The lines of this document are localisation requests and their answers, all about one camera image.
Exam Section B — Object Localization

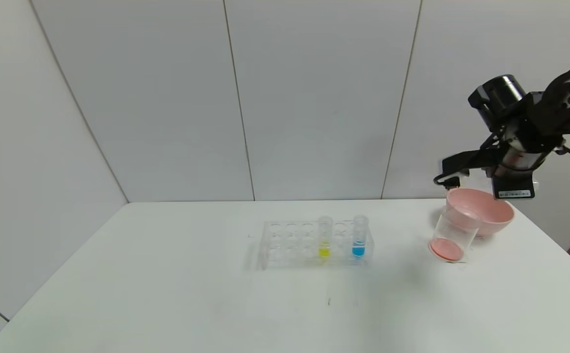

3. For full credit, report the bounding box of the test tube with blue pigment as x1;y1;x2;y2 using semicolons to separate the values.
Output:
352;215;368;258

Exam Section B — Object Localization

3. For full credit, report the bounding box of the black looped camera cable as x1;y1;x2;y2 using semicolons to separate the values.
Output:
434;149;484;190

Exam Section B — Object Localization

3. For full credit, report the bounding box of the clear glass beaker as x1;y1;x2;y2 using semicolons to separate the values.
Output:
429;205;482;264

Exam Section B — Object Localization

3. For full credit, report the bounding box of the clear acrylic test tube rack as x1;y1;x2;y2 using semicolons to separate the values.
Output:
258;219;375;270

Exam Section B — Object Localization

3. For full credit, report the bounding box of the black labelled wrist camera box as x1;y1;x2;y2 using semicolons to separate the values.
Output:
492;176;536;200

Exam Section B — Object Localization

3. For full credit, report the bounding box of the test tube with yellow pigment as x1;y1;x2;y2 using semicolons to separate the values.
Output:
317;216;334;259

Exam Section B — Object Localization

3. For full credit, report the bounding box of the pink bowl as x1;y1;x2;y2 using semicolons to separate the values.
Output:
446;188;515;238

